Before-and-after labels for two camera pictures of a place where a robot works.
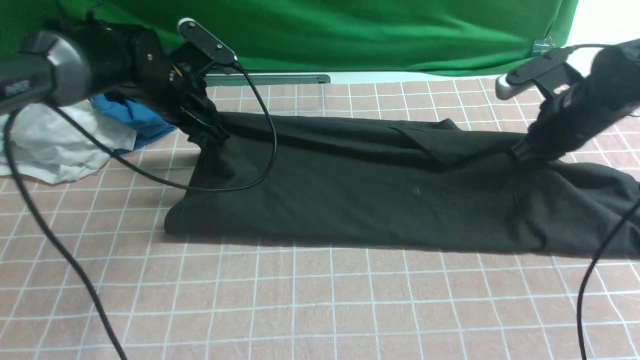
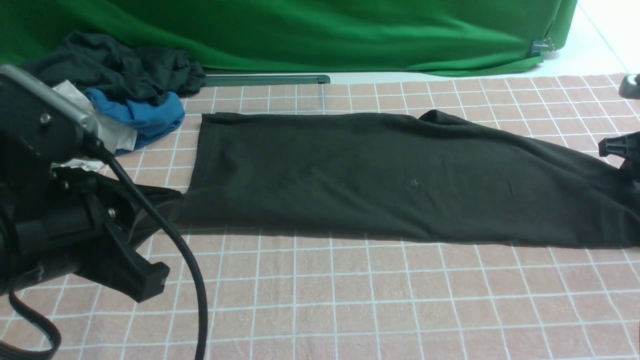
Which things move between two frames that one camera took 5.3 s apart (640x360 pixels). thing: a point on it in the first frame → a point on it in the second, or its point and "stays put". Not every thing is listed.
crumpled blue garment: x=133 y=116 stays put
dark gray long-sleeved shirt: x=424 y=183 stays put
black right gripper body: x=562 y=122 → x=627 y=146
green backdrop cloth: x=329 y=36 stays put
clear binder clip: x=541 y=46 stays put
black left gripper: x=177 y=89 → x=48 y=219
